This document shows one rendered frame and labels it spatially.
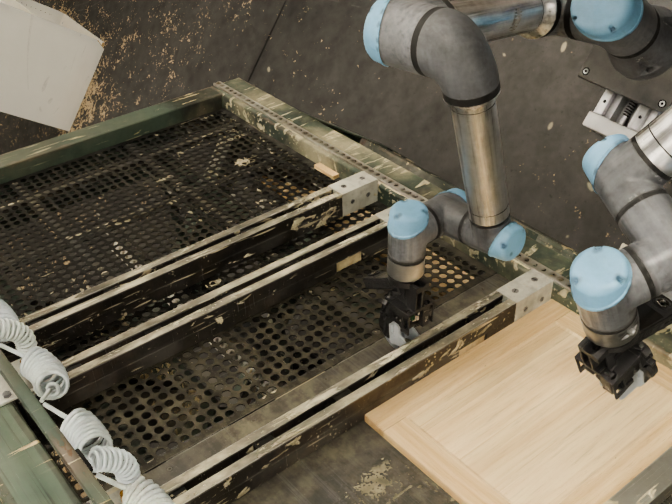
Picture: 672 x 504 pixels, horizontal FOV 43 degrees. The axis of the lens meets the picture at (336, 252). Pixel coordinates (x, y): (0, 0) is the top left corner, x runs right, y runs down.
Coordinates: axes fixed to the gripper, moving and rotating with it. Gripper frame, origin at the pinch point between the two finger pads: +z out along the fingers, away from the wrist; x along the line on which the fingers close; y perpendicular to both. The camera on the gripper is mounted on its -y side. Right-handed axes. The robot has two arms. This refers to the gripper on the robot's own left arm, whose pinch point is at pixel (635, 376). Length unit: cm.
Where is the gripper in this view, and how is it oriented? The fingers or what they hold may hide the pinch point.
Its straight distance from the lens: 143.1
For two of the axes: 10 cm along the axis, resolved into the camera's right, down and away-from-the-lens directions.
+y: -7.2, 6.8, -1.4
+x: 6.0, 4.9, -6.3
